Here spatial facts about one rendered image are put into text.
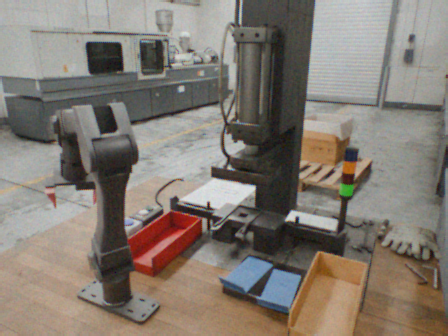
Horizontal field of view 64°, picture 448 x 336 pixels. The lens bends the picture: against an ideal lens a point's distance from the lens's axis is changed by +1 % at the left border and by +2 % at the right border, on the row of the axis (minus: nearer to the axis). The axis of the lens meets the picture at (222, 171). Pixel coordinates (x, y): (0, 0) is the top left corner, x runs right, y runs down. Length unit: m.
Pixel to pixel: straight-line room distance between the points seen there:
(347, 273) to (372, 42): 9.33
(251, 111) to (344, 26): 9.38
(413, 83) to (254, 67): 9.26
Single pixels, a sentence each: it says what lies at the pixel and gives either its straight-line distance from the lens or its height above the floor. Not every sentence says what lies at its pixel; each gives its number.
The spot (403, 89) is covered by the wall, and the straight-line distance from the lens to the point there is 10.14.
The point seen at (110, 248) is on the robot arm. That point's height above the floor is 1.05.
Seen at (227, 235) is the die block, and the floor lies 0.93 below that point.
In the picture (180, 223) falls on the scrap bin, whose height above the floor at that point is 0.92.
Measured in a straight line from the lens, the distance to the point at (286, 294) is 0.89.
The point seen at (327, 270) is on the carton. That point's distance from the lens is 0.99.
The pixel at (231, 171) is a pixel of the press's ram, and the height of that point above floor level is 1.13.
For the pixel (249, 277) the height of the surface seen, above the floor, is 0.92.
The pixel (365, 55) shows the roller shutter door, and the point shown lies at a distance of 10.16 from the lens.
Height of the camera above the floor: 1.47
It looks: 20 degrees down
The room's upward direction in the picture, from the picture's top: 1 degrees clockwise
